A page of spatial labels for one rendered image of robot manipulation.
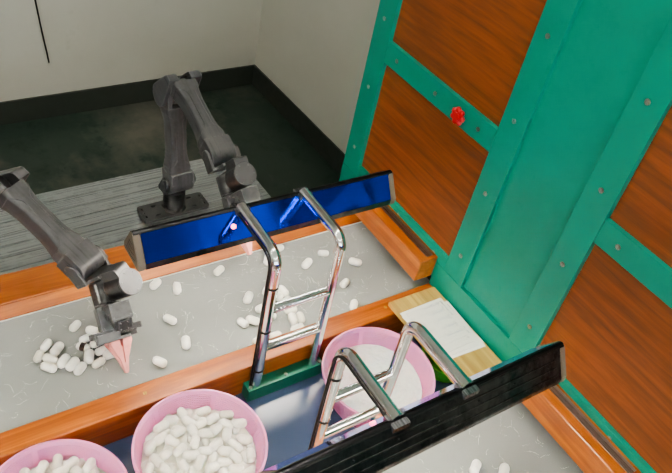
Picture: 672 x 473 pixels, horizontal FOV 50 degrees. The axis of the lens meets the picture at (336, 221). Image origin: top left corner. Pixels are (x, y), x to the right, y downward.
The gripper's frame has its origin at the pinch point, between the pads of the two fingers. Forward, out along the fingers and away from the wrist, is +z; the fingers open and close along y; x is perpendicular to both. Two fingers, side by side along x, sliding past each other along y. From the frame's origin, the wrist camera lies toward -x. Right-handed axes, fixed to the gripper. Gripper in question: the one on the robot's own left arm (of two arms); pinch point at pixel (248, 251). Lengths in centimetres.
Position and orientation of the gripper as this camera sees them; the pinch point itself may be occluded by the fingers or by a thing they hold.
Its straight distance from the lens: 175.9
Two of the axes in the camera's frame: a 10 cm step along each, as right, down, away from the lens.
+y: 8.3, -2.3, 5.1
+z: 2.8, 9.6, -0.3
